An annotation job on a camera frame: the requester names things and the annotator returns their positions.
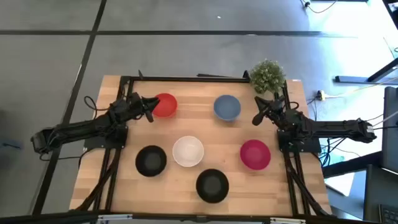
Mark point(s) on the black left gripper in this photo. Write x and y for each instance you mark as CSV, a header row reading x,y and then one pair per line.
x,y
132,105

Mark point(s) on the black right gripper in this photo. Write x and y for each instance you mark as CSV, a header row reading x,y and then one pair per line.
x,y
276,109

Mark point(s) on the red plastic bowl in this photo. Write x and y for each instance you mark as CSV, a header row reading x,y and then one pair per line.
x,y
166,105

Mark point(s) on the blue plastic bowl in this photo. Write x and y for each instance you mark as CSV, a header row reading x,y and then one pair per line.
x,y
227,107

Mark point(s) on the magenta plastic bowl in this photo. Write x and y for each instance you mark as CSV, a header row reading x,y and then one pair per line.
x,y
255,154

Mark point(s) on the black plastic bowl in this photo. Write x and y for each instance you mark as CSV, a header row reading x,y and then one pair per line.
x,y
150,161
212,186

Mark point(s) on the white plastic bowl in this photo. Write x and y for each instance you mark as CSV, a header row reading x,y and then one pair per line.
x,y
188,151

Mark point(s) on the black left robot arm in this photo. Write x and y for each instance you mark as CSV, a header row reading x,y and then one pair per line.
x,y
77,127

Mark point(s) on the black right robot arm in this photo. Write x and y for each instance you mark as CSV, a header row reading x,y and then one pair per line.
x,y
335,127

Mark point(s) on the green potted plant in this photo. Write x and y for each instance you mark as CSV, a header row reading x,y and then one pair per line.
x,y
267,76

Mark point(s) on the yellow white power strip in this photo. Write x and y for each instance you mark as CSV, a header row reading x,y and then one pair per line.
x,y
320,95

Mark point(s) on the black desk leg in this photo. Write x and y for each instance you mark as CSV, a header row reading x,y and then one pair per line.
x,y
367,78

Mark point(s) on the black keyboard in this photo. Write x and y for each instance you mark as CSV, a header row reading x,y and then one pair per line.
x,y
389,214

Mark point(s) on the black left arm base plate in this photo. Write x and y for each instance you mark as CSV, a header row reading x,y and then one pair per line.
x,y
119,140

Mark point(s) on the black aluminium table frame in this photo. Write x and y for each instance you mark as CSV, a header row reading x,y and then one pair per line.
x,y
192,79

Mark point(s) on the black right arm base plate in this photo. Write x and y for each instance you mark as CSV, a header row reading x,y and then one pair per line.
x,y
303,146

